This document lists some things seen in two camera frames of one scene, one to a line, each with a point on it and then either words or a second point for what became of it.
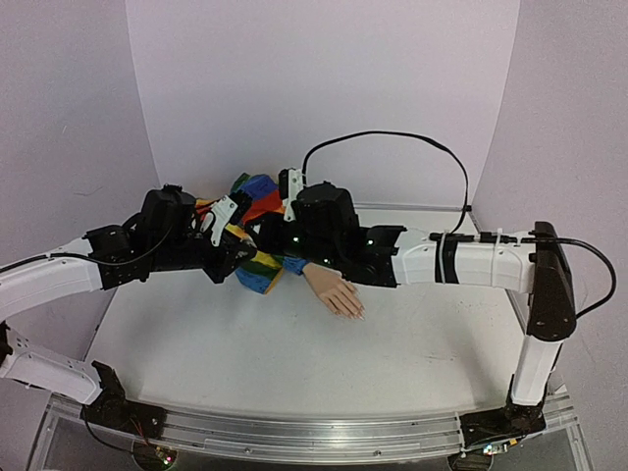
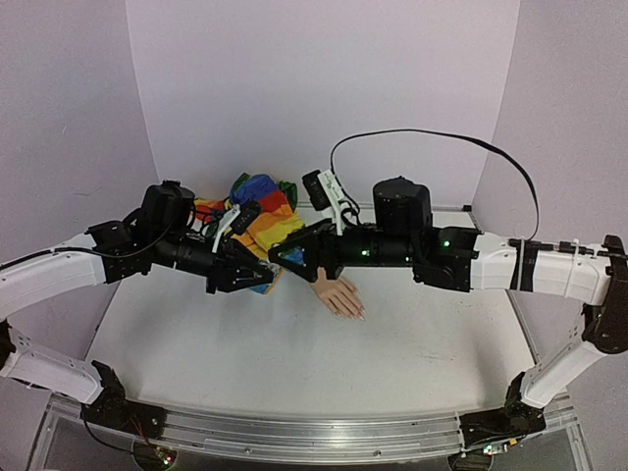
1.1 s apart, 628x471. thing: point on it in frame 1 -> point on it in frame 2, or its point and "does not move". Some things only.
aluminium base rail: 328,437 does not move
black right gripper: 268,235 -> 325,252
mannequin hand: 338,293 does not move
